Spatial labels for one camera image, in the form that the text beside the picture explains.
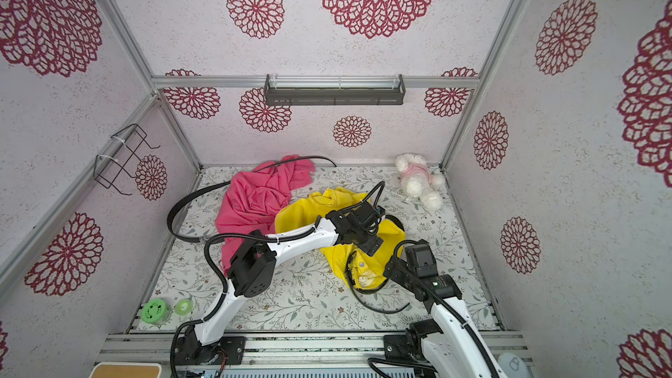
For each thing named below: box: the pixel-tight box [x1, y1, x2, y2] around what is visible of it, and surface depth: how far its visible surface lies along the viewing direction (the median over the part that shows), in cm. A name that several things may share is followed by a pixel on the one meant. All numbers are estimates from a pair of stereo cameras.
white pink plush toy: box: [395, 154, 446, 210], surface depth 108 cm
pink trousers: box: [214, 154, 316, 276], surface depth 102 cm
